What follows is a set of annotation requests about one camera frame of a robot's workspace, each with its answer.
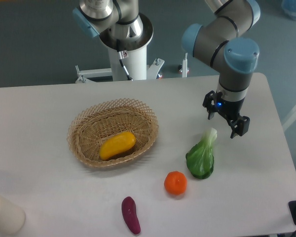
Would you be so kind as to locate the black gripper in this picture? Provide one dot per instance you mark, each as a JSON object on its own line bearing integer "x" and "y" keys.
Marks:
{"x": 213, "y": 102}

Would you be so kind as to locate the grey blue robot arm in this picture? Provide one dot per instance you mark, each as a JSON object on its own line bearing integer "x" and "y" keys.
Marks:
{"x": 220, "y": 45}

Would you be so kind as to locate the yellow mango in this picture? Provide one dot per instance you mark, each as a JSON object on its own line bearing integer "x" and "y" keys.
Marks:
{"x": 117, "y": 144}

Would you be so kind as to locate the woven wicker basket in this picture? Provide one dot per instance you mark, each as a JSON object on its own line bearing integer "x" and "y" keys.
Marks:
{"x": 99, "y": 123}

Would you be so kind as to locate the green bok choy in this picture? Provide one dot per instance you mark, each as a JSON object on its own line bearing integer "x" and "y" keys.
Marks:
{"x": 200, "y": 158}

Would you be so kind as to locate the orange tangerine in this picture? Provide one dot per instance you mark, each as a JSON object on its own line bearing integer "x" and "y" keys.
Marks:
{"x": 175, "y": 183}

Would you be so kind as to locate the blue object top right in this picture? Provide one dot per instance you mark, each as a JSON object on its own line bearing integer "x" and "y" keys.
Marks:
{"x": 289, "y": 8}

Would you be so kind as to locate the purple sweet potato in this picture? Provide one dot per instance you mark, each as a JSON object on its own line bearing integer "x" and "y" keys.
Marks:
{"x": 129, "y": 213}

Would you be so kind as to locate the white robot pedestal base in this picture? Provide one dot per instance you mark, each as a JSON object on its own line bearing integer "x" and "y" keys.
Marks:
{"x": 127, "y": 49}

